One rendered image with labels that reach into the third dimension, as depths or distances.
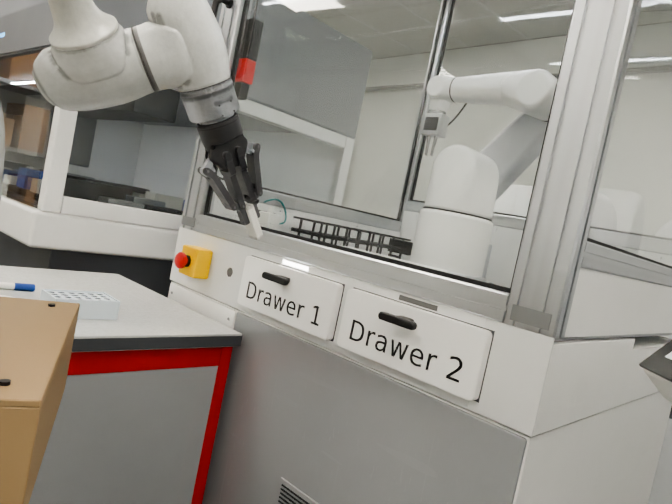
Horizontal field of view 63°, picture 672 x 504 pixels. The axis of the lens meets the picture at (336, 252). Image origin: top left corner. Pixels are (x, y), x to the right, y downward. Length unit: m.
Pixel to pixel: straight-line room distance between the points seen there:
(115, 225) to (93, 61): 0.95
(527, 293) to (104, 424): 0.79
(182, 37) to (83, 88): 0.17
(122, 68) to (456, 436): 0.76
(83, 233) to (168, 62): 0.94
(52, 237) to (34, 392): 1.29
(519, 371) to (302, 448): 0.48
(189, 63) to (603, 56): 0.61
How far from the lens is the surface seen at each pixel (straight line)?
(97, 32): 0.93
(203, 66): 0.94
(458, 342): 0.89
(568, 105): 0.89
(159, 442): 1.24
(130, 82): 0.94
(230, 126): 0.97
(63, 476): 1.18
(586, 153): 0.86
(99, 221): 1.79
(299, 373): 1.14
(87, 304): 1.17
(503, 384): 0.88
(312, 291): 1.09
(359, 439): 1.05
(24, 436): 0.48
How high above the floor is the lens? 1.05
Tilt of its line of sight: 3 degrees down
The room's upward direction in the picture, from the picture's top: 12 degrees clockwise
